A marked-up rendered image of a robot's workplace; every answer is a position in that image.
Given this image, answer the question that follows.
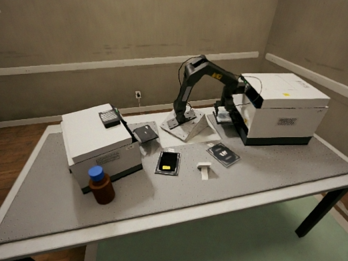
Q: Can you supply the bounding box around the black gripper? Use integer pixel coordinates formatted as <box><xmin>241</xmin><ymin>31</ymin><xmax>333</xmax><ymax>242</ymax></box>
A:
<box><xmin>213</xmin><ymin>101</ymin><xmax>236</xmax><ymax>117</ymax></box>

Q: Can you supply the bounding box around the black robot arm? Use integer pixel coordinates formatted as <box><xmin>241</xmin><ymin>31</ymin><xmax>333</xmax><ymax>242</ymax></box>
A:
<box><xmin>167</xmin><ymin>55</ymin><xmax>246</xmax><ymax>129</ymax></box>

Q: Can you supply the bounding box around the brown bottle with blue cap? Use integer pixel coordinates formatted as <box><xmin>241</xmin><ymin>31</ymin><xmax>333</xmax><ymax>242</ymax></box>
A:
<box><xmin>89</xmin><ymin>166</ymin><xmax>115</xmax><ymax>205</ymax></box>

